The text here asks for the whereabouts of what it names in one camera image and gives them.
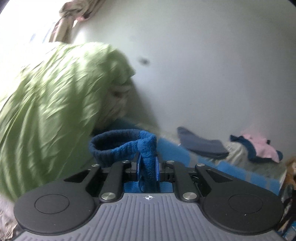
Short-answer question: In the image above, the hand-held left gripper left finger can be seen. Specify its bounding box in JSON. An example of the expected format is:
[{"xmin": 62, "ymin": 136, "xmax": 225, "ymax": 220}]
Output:
[{"xmin": 56, "ymin": 154, "xmax": 142, "ymax": 203}]

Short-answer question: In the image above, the blue and navy fleece jacket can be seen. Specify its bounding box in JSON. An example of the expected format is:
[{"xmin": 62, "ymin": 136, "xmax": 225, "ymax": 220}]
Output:
[{"xmin": 89, "ymin": 128, "xmax": 163, "ymax": 193}]

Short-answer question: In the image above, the green cloth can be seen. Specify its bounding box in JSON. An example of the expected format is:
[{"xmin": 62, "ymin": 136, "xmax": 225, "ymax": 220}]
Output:
[{"xmin": 0, "ymin": 42, "xmax": 137, "ymax": 202}]

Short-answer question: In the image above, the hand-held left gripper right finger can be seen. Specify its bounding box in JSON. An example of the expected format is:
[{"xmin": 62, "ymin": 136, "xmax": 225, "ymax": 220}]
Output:
[{"xmin": 154, "ymin": 156, "xmax": 233, "ymax": 203}]

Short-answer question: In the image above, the pink and navy garment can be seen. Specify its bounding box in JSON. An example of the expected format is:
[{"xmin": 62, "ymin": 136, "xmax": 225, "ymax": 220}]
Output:
[{"xmin": 230, "ymin": 132, "xmax": 284, "ymax": 163}]

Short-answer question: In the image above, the beige floral curtain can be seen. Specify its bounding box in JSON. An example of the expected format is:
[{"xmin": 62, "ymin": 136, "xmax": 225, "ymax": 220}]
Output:
[{"xmin": 49, "ymin": 0, "xmax": 96, "ymax": 44}]

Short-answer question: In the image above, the grey-blue garment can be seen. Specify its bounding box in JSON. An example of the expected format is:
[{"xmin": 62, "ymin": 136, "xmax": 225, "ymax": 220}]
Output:
[{"xmin": 176, "ymin": 126, "xmax": 230, "ymax": 161}]

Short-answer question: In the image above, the brown teddy bear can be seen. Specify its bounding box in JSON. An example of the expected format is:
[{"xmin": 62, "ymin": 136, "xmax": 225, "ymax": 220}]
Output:
[{"xmin": 285, "ymin": 157, "xmax": 296, "ymax": 186}]

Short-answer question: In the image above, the grey velvet headboard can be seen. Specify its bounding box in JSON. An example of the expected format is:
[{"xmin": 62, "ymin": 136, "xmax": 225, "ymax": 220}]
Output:
[{"xmin": 221, "ymin": 141, "xmax": 287, "ymax": 177}]

